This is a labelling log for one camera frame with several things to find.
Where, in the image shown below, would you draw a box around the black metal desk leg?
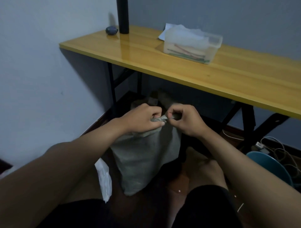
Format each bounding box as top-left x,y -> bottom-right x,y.
221,101 -> 291,153
107,62 -> 143,118

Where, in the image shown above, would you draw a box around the small dark round case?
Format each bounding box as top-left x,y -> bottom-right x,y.
105,26 -> 119,36

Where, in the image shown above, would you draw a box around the white cable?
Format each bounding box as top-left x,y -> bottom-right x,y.
222,129 -> 301,179

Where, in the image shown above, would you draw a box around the grey woven sack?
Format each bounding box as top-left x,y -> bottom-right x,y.
110,90 -> 182,197

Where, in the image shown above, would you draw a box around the person's right forearm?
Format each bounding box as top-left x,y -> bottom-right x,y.
200,129 -> 301,228

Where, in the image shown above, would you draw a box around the person's left leg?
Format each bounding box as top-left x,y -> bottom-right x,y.
63,169 -> 105,204

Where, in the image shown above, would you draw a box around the yellow wooden desk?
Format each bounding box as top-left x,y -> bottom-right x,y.
59,25 -> 301,121

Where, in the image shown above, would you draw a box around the clear plastic box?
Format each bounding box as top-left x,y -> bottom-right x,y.
163,28 -> 223,65

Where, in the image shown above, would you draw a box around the black cylindrical bottle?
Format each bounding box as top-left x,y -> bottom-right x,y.
116,0 -> 130,34

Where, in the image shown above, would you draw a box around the blue plastic bucket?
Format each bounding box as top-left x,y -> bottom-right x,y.
246,151 -> 294,187

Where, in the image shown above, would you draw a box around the bundle of coloured strings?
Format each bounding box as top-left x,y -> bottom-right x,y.
167,43 -> 210,63

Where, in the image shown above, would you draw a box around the white bag with red print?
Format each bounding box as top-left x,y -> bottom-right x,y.
0,157 -> 113,204

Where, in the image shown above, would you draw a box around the dark brown wooden door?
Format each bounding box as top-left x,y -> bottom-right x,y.
0,158 -> 13,174

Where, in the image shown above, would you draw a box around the black shorts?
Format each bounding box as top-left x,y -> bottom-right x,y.
37,184 -> 244,228

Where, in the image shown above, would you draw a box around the white tissue sheet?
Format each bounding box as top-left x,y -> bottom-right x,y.
157,23 -> 210,46

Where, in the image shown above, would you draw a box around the white charger plug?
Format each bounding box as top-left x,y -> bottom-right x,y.
255,142 -> 270,154

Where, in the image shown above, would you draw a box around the person's left hand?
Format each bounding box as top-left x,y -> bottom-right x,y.
120,103 -> 165,135

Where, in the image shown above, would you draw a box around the person's left forearm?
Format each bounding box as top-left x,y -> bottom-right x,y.
0,118 -> 130,228

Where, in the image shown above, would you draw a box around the person's leg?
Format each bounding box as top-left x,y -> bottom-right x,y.
183,147 -> 229,192
63,169 -> 105,204

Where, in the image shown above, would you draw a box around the person's right leg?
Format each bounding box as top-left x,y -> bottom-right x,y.
183,147 -> 229,192

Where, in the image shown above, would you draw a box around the person's right hand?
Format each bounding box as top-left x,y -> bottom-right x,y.
166,104 -> 210,139

